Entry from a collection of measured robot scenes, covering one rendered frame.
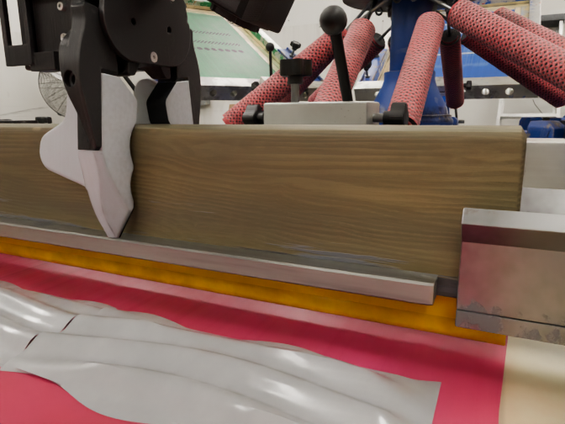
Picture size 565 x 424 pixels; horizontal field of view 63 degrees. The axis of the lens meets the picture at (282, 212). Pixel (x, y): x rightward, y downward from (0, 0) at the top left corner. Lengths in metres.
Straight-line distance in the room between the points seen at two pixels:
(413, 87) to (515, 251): 0.54
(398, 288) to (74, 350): 0.15
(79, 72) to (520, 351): 0.25
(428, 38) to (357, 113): 0.35
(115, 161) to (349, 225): 0.13
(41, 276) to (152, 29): 0.19
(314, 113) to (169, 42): 0.26
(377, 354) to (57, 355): 0.15
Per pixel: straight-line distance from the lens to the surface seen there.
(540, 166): 0.44
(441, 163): 0.21
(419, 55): 0.80
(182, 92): 0.31
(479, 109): 4.35
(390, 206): 0.21
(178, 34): 0.31
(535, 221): 0.19
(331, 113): 0.52
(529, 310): 0.21
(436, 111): 1.03
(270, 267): 0.23
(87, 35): 0.26
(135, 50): 0.28
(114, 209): 0.28
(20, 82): 4.95
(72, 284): 0.34
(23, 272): 0.39
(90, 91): 0.26
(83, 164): 0.27
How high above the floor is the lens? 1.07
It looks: 12 degrees down
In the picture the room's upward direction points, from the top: 1 degrees counter-clockwise
